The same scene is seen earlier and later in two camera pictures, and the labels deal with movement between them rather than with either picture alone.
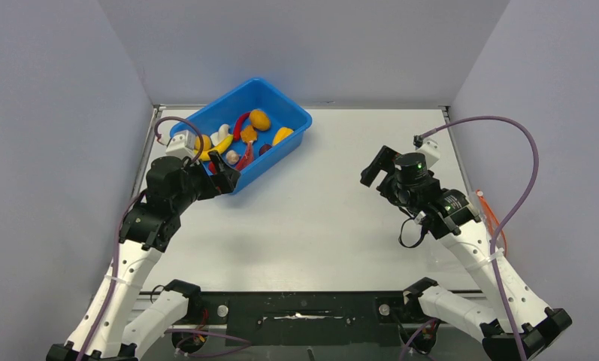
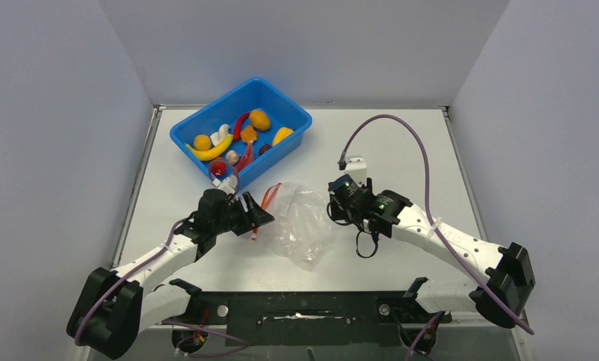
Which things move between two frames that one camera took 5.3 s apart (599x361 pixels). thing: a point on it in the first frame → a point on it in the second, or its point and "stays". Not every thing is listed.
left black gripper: x=225 y=180 → x=256 y=217
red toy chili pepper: x=237 y=131 stays
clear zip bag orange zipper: x=491 y=219 → x=301 y=224
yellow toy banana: x=223 y=146 stays
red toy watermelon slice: x=247 y=159 stays
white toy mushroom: x=221 y=135 stays
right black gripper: x=383 y=160 → x=340 y=213
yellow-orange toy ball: x=207 y=142 stays
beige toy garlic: x=232 y=157 stays
